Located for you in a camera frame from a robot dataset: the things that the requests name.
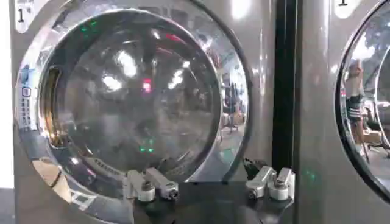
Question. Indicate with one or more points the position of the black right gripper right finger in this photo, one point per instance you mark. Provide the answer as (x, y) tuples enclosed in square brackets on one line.
[(268, 182)]

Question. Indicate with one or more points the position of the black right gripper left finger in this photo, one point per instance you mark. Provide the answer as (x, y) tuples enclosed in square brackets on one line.
[(158, 184)]

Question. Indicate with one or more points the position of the grey dryer with number label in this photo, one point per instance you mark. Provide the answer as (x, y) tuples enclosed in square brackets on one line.
[(262, 76), (323, 121)]

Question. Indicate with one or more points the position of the round glass dryer door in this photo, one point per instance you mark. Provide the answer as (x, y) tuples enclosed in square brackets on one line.
[(134, 97), (365, 97)]

